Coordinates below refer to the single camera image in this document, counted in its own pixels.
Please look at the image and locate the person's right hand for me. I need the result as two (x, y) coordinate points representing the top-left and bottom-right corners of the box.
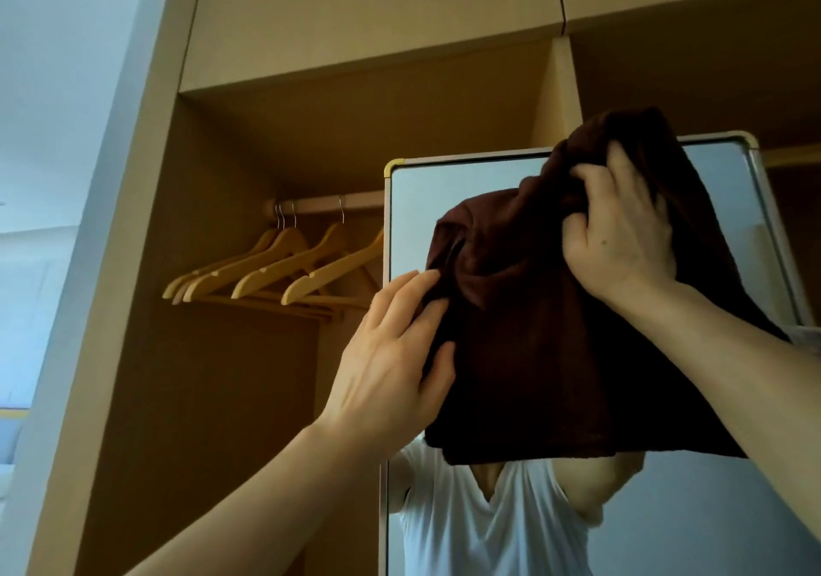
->
(561, 139), (679, 315)

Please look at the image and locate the person's left hand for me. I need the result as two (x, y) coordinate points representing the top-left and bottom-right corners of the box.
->
(319, 268), (458, 462)

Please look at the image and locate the dark brown towel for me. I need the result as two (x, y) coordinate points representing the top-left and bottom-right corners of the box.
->
(421, 106), (791, 467)

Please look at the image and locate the person's right forearm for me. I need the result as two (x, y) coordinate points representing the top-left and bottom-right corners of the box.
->
(602, 279), (821, 546)

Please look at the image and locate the person's left forearm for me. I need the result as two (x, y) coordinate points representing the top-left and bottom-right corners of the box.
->
(124, 420), (413, 576)

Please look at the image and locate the wooden clothes hanger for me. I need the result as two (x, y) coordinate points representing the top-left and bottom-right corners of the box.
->
(230, 197), (351, 301)
(182, 202), (310, 304)
(171, 205), (289, 306)
(280, 229), (384, 307)
(162, 205), (281, 301)

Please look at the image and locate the light wooden wardrobe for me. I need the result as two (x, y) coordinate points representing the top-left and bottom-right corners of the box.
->
(0, 0), (821, 576)

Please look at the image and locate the wide wooden cabinet door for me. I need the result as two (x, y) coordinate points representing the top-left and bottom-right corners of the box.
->
(179, 0), (566, 95)

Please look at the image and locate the silver framed standing mirror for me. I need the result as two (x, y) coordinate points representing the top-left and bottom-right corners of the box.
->
(378, 130), (821, 576)

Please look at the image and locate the wooden clothes rail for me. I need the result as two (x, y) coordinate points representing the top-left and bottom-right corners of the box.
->
(262, 189), (386, 219)

